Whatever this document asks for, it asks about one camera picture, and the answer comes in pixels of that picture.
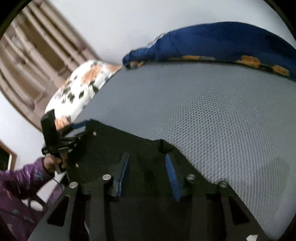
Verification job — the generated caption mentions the black pants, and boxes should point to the black pants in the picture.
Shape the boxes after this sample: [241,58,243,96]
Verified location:
[69,120,205,240]

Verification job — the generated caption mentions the grey mesh mattress cover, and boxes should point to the grey mesh mattress cover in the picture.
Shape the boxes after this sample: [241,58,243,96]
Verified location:
[77,62,295,240]

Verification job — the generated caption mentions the wooden framed doorway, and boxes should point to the wooden framed doorway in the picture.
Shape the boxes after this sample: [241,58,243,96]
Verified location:
[0,141,17,171]

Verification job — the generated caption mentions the beige striped curtain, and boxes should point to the beige striped curtain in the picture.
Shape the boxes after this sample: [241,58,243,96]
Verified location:
[1,1,98,130]

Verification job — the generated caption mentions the white floral pillow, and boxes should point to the white floral pillow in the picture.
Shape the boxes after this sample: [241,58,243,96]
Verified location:
[45,60,122,130]

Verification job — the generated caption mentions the blue floral blanket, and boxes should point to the blue floral blanket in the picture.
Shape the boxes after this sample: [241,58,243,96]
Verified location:
[122,22,295,79]

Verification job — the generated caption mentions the person's left hand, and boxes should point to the person's left hand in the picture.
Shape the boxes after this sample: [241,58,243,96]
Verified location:
[44,152,67,173]

